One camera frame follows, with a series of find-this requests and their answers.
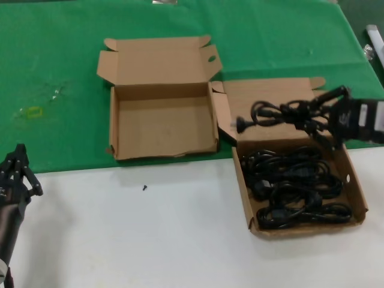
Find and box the black power cable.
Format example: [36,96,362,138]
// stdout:
[254,167,345,208]
[239,146,324,181]
[230,100,331,135]
[257,202,353,231]

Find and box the clear plastic scrap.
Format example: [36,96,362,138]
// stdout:
[50,85,67,102]

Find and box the green table cloth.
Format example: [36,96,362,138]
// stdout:
[0,0,384,178]

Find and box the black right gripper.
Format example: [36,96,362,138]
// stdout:
[308,85,384,151]

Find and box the cardboard box with intact rim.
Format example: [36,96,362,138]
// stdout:
[211,77,369,240]

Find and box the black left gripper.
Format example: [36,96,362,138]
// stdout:
[0,143,44,259]

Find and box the cardboard box with torn rim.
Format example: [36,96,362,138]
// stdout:
[96,35,223,162]

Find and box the white tube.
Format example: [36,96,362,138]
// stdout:
[365,25,384,65]

